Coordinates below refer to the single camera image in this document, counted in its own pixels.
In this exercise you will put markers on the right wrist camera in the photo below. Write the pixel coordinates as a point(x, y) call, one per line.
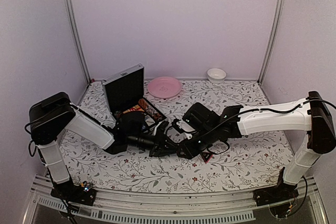
point(183, 127)

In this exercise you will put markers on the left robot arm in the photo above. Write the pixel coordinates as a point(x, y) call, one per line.
point(49, 117)

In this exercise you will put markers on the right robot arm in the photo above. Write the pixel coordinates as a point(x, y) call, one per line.
point(309, 114)

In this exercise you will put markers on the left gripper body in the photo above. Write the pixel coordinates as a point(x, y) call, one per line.
point(156, 147)

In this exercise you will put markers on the white bowl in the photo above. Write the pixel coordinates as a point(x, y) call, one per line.
point(216, 75)

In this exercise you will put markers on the frame post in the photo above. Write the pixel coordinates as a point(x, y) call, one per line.
point(271, 40)
point(76, 39)

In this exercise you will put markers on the black triangle card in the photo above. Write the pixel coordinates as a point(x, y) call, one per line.
point(206, 156)

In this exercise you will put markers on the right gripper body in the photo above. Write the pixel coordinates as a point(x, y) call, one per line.
point(196, 150)

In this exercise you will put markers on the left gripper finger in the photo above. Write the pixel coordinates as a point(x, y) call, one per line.
point(164, 152)
point(171, 143)

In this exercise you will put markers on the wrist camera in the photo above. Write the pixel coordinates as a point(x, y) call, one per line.
point(183, 127)
point(161, 126)

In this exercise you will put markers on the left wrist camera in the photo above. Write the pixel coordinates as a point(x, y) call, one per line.
point(161, 126)

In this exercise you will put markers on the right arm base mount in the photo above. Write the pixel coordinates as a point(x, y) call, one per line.
point(280, 192)

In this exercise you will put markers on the left frame post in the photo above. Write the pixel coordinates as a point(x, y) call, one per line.
point(76, 39)

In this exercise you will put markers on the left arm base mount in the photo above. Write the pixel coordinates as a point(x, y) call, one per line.
point(83, 194)

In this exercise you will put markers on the red blue chip roll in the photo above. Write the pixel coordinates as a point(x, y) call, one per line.
point(143, 103)

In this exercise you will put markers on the grey white chip stack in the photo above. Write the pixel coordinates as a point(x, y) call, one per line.
point(156, 116)

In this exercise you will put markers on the pink plate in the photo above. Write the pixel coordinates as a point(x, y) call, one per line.
point(164, 87)

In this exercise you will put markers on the right frame post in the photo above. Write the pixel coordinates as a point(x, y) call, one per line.
point(271, 40)

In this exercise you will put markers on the aluminium poker case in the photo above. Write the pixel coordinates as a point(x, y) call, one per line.
point(123, 90)

